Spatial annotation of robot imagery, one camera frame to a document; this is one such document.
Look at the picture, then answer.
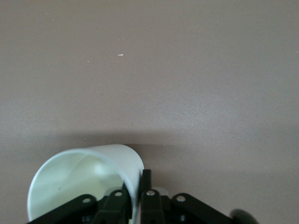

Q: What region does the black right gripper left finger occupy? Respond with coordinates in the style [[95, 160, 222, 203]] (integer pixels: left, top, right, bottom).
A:
[[27, 184, 132, 224]]

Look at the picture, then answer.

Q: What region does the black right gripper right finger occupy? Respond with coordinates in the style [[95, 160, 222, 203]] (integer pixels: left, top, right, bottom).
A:
[[139, 169, 234, 224]]

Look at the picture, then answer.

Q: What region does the white IKEA cup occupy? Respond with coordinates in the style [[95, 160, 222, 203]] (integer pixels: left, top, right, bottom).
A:
[[27, 144, 145, 224]]

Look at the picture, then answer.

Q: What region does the brown table mat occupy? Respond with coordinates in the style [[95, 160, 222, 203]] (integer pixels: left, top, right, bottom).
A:
[[0, 0, 299, 224]]

